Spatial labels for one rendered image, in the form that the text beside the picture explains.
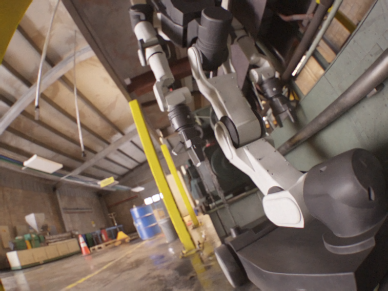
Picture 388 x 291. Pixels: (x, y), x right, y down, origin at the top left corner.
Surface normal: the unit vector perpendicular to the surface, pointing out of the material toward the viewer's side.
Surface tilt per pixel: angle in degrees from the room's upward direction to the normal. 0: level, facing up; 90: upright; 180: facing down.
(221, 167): 91
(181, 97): 101
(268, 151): 60
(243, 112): 86
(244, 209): 90
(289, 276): 90
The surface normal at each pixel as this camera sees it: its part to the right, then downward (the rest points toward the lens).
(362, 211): -0.55, -0.03
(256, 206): -0.05, -0.29
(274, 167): -0.14, -0.73
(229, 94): 0.14, -0.18
